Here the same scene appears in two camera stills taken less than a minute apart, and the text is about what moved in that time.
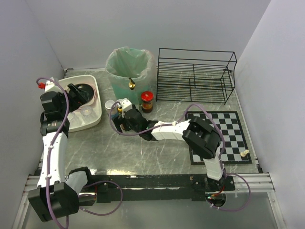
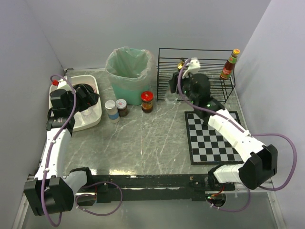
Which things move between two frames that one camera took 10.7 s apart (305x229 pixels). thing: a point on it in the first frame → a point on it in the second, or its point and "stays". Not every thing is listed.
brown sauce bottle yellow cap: (119, 109) → (229, 65)
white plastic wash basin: (86, 115) stays
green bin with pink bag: (129, 69) stays
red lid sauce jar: (147, 98) stays
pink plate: (94, 88) stays
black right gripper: (121, 122) → (173, 81)
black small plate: (86, 88) stays
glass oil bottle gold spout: (131, 84) → (172, 87)
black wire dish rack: (195, 75) stays
